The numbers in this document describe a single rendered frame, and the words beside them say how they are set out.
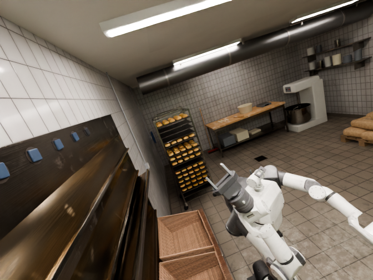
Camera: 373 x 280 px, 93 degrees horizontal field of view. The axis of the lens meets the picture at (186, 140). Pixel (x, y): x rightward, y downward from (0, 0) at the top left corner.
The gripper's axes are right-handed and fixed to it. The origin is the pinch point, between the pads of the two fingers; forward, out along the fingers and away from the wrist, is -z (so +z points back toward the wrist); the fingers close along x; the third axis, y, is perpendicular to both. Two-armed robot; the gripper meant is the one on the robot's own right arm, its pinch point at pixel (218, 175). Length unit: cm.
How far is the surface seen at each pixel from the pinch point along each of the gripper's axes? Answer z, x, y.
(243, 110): 104, 204, -418
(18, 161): -53, -44, 6
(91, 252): -12, -62, -9
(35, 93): -77, -33, -18
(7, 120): -66, -38, 2
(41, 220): -35, -53, 6
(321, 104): 228, 359, -361
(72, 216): -28, -53, -4
